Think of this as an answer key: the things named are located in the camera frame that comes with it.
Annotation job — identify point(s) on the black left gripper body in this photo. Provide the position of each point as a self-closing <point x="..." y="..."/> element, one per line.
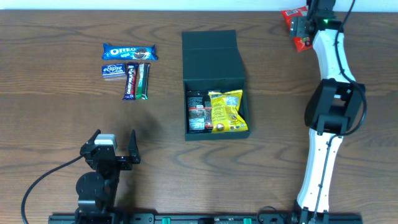
<point x="121" y="165"/>

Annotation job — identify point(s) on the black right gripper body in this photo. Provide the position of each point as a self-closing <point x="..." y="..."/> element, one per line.
<point x="298" y="28"/>

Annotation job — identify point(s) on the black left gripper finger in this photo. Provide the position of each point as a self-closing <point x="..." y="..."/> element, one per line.
<point x="91" y="140"/>
<point x="132" y="148"/>

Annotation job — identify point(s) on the red snack bag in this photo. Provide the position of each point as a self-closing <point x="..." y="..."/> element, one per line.
<point x="300" y="43"/>

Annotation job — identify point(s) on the black clear jerky bag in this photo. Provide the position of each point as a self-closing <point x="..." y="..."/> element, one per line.
<point x="199" y="111"/>

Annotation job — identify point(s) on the yellow snack bag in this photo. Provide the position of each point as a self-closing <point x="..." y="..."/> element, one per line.
<point x="225" y="112"/>

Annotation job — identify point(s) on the dark green box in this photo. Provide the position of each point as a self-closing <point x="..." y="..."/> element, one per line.
<point x="211" y="61"/>

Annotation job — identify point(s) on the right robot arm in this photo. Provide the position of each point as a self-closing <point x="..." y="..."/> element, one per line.
<point x="336" y="109"/>

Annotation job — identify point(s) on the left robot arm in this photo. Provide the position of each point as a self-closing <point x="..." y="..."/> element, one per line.
<point x="97" y="189"/>

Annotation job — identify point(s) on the blue Oreo cookie pack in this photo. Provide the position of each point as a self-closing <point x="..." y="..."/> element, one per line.
<point x="112" y="52"/>

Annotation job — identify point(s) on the green white chocolate bar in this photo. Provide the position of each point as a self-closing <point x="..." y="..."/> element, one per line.
<point x="142" y="84"/>

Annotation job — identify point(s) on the blue Eclipse mint box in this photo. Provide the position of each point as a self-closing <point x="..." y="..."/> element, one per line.
<point x="113" y="70"/>

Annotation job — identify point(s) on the purple Dairy Milk bar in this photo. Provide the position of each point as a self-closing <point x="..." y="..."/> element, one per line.
<point x="130" y="88"/>

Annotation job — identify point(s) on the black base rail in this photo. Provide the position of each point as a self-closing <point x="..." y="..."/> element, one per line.
<point x="149" y="218"/>

